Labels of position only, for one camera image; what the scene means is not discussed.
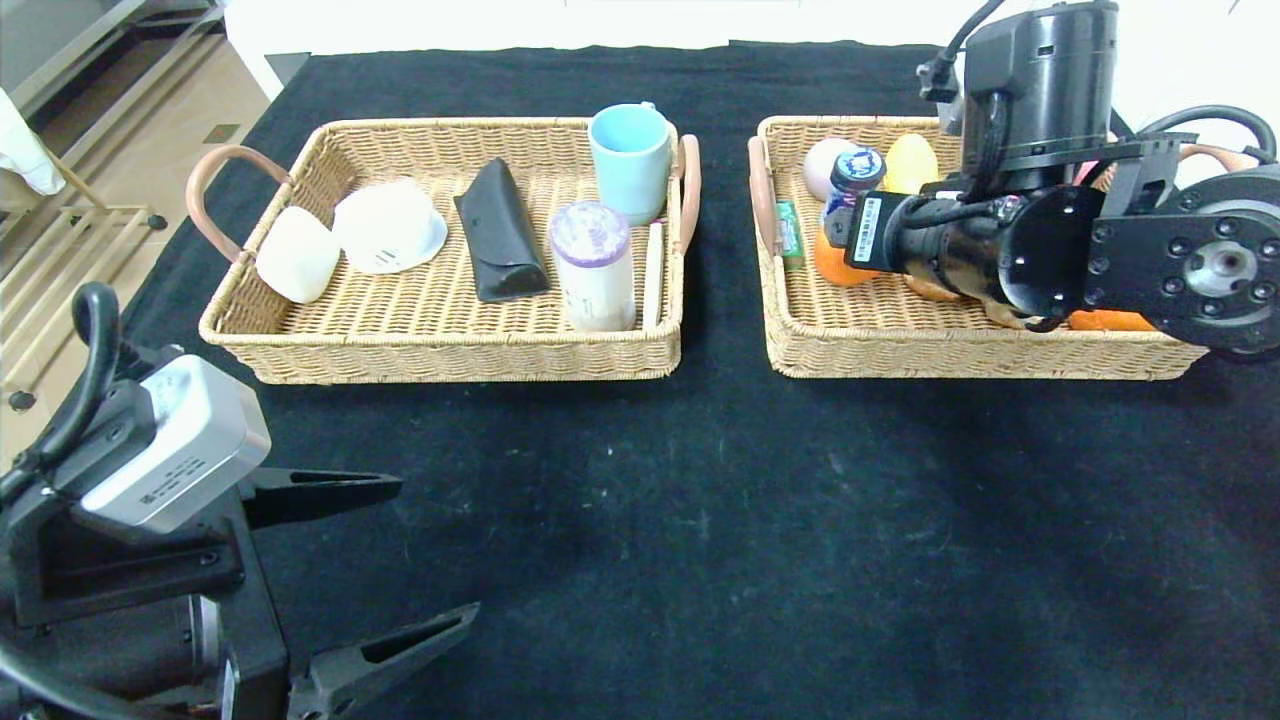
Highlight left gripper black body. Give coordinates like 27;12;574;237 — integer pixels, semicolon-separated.
147;484;292;720

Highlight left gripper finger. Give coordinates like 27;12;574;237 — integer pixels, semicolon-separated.
239;466;403;531
286;601;481;720

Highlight white round lid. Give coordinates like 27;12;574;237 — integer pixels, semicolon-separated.
333;178;449;276

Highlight black glasses case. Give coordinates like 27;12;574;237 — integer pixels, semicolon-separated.
454;157;552;304

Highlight purple topped bag roll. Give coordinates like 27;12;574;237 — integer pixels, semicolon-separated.
550;201;638;333

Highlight mandarin orange with green stem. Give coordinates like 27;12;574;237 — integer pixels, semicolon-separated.
812;230;883;289

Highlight round cream puff bun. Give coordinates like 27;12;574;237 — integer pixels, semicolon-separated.
905;275;969;304

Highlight wicker basket holding mug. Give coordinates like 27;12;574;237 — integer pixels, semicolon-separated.
187;117;703;386

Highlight wicker basket holding food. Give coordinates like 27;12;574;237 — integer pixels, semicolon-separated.
747;115;1256;381

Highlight white soap bar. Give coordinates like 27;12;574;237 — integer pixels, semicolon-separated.
256;206;343;306

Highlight wooden wheeled rack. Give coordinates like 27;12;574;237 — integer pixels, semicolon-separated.
0;150;169;413

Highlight white pen pink cap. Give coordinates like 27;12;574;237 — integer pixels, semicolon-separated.
643;222;666;331

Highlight light blue mug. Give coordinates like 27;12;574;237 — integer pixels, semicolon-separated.
586;103;673;228

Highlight white hanging cloth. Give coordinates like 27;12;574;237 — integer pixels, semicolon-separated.
0;88;67;198

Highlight white table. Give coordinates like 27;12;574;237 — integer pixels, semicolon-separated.
225;0;1076;101

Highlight green gum pack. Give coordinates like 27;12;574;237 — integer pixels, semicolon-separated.
775;201;807;272

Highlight grey low shelf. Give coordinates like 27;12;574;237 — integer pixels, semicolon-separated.
0;0;229;123

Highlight pale pink egg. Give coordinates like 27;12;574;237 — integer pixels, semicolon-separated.
803;138;859;204

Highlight blue gum bottle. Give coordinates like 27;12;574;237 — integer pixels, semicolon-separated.
821;148;888;241

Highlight yellow mango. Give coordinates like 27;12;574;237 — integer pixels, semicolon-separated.
885;133;942;197

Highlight plain orange fruit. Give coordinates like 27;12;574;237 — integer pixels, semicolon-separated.
1068;308;1157;333

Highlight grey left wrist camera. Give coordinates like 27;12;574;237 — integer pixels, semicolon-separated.
80;355;273;536

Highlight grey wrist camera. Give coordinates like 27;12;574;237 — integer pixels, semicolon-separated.
80;355;273;536
918;52;969;138

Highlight thick black camera cable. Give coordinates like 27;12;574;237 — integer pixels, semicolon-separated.
0;282;123;501

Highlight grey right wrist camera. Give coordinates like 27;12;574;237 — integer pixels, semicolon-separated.
918;52;969;138

